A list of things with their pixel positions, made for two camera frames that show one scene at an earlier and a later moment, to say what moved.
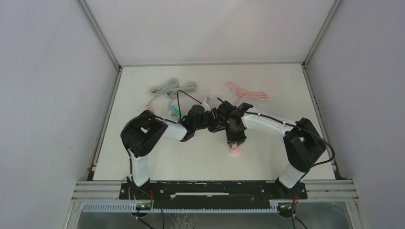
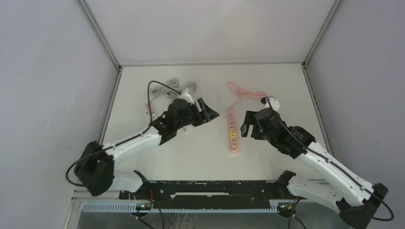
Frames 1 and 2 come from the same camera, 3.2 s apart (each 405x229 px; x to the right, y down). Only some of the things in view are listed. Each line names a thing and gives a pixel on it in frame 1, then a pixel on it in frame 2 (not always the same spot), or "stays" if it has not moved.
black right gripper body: x=234 y=135 → x=257 y=133
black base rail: x=178 y=194 stays
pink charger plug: x=234 y=145 stays
